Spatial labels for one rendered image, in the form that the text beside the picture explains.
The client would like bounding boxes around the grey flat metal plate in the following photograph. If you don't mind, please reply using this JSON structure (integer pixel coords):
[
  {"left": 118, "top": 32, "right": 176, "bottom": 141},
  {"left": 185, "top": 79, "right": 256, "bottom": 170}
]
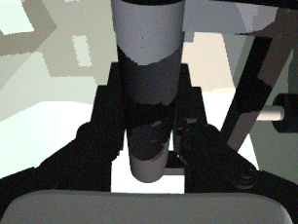
[{"left": 181, "top": 32, "right": 246, "bottom": 93}]

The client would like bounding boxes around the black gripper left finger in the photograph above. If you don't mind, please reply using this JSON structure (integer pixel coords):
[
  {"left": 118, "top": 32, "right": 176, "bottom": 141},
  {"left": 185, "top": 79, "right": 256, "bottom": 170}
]
[{"left": 0, "top": 62, "right": 126, "bottom": 221}]

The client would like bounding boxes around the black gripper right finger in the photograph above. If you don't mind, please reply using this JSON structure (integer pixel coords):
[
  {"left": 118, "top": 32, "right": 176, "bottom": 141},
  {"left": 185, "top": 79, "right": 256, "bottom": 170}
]
[{"left": 172, "top": 63, "right": 298, "bottom": 224}]

